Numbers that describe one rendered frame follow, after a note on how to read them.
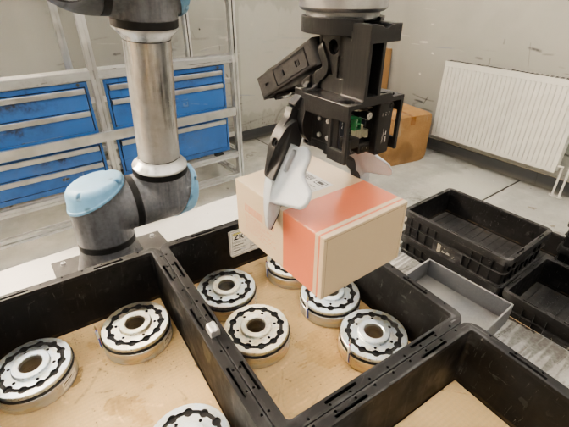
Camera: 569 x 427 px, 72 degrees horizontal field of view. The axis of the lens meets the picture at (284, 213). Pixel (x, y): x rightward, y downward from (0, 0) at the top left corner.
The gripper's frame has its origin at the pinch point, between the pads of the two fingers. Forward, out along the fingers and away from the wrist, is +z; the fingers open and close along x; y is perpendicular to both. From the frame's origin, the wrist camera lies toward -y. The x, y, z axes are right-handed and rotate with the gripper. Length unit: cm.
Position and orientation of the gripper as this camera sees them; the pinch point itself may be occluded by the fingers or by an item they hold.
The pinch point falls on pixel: (316, 206)
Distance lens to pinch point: 45.4
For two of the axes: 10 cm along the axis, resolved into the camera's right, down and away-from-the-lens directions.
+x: 8.0, -3.1, 5.1
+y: 6.0, 4.2, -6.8
